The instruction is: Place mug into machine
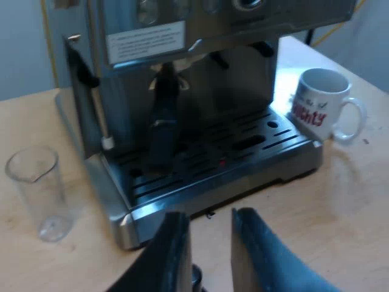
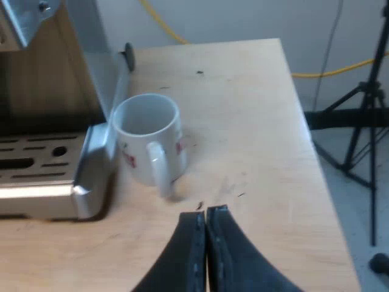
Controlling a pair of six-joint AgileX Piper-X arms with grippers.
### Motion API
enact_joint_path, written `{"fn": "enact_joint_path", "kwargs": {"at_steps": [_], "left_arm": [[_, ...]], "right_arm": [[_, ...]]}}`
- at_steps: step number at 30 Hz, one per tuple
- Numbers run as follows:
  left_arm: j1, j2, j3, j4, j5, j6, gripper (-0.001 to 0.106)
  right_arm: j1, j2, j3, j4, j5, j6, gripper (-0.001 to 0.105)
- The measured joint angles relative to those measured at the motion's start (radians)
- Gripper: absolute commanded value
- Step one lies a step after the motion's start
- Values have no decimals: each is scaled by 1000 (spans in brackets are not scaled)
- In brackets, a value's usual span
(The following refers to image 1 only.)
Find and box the yellow cable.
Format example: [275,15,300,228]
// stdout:
[41,0,60,89]
[312,16,346,47]

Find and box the filter holder with red-ended handle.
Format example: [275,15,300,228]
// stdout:
[147,62,191,174]

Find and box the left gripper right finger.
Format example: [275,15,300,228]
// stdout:
[230,207,344,292]

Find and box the steel espresso machine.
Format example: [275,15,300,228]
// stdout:
[55,0,358,252]

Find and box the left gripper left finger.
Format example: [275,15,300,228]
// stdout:
[108,211,194,292]

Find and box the clear measuring glass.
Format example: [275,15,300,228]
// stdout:
[5,145,75,243]

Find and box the white mug with red and black print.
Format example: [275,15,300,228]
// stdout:
[291,68,368,144]

